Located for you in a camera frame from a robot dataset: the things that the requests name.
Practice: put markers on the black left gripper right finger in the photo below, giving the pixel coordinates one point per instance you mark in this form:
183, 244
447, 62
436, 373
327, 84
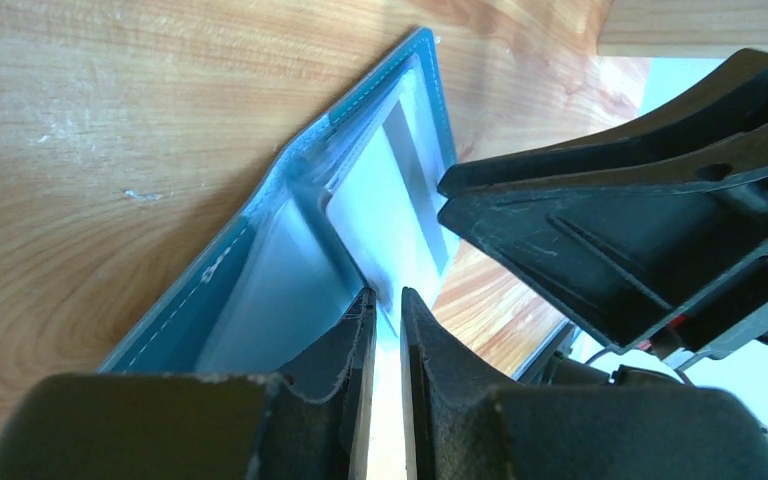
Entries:
464, 419

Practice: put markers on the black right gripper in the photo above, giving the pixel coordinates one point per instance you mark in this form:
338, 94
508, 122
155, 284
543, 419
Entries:
674, 253

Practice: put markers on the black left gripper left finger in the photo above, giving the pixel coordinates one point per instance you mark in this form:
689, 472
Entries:
309, 419

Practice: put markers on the blue leather card holder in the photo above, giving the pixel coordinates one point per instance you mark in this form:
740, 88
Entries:
277, 276

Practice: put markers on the wooden shelf unit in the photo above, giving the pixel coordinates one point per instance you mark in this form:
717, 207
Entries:
684, 28

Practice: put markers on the aluminium table edge rail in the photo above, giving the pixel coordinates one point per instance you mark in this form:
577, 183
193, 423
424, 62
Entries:
536, 362

